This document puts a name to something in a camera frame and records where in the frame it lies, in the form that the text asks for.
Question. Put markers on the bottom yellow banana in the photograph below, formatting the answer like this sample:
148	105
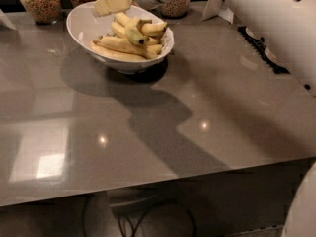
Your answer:
115	54

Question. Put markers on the white ceramic bowl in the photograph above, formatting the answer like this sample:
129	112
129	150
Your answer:
84	25

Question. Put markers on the long front yellow banana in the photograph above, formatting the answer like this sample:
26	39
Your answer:
125	46

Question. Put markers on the back right yellow banana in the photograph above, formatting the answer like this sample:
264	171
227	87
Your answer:
149	29

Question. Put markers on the black rubber mat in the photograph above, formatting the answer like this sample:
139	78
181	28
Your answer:
260	48

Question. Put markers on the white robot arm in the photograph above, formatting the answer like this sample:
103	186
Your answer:
286	28

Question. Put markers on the back left yellow banana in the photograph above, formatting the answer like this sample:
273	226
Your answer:
118	30

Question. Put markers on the left glass cereal jar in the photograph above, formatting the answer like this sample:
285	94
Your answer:
43	11

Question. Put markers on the white folded sign stand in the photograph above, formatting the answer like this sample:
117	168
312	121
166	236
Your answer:
217	8

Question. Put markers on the top curved yellow banana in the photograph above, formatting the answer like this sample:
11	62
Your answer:
133	30

